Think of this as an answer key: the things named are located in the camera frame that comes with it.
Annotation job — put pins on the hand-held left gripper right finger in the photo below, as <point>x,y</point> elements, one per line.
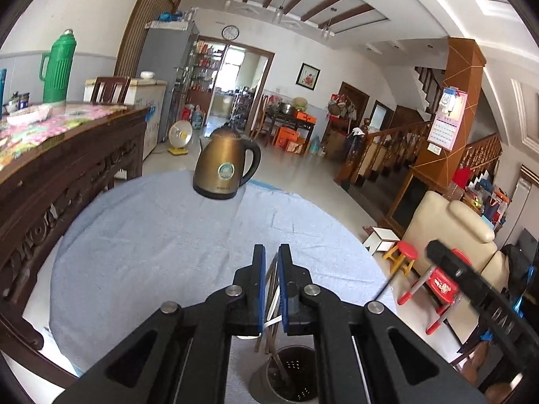
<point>283,298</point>

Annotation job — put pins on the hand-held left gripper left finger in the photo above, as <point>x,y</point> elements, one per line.
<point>261,294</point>

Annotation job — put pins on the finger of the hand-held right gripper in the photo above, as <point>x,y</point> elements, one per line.
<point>467,277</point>

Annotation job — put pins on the white spoon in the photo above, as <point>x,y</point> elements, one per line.
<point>271,320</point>

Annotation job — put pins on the perforated metal utensil holder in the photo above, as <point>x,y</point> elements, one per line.
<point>294,372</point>

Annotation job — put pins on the red child chair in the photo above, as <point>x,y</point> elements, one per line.
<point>442,284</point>

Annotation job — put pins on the cream leather armchair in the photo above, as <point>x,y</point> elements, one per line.
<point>446,227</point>

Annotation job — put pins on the red round stool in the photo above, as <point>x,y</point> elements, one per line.
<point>406,250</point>

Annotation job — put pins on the small white stool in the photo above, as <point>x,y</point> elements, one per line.
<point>381,235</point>

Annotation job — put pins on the light blue towel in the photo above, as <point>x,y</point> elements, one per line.
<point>147,240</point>

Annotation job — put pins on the bronze electric kettle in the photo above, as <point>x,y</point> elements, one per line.
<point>223,160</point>

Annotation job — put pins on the wooden stair railing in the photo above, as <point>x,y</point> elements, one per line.
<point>387,134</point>

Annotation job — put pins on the dark wooden side table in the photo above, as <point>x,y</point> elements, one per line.
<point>290,117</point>

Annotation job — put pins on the round yellow fan heater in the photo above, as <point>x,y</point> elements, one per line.
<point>181,132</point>

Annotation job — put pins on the blue water jug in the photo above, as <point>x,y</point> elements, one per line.
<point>198,118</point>

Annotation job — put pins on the orange wooden pillar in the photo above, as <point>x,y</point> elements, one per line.
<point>459,75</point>

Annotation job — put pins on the white chest freezer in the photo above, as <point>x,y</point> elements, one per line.
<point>149,109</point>

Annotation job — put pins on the framed flower picture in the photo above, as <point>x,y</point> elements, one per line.
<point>308,76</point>

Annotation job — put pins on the glass display shelf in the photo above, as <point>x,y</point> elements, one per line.
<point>204,71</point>

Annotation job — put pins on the carved dark wooden sideboard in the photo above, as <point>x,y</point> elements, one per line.
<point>50,185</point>

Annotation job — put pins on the white bowl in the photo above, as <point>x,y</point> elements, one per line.
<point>148,75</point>

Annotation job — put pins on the dark wooden chair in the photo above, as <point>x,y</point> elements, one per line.
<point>110,90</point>

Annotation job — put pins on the grey refrigerator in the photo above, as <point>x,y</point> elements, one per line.
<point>164,59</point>

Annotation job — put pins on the floral pink table cover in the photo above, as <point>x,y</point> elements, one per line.
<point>63,120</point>

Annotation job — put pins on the blue bag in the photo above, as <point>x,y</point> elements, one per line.
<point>168,17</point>

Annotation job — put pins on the white crumpled cloth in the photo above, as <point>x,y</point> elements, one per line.
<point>29,114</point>

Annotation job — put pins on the green thermos jug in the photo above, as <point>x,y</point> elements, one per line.
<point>59,71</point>

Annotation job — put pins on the wall calendar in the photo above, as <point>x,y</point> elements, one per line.
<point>446,126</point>

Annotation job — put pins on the round wall clock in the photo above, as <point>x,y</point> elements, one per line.
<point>230,33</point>

